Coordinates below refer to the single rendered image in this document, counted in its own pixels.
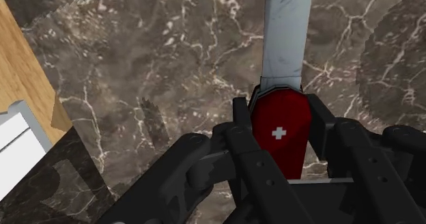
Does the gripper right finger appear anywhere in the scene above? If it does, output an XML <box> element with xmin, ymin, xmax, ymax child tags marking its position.
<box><xmin>307</xmin><ymin>93</ymin><xmax>426</xmax><ymax>224</ymax></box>

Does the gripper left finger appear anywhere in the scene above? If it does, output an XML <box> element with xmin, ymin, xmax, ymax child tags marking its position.
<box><xmin>94</xmin><ymin>96</ymin><xmax>315</xmax><ymax>224</ymax></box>

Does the red handled pocket knife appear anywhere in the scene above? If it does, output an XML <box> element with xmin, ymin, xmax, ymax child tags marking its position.
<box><xmin>247</xmin><ymin>0</ymin><xmax>315</xmax><ymax>181</ymax></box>

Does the white cabinet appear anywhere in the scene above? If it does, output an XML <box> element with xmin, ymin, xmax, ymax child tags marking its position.
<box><xmin>0</xmin><ymin>100</ymin><xmax>54</xmax><ymax>203</ymax></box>

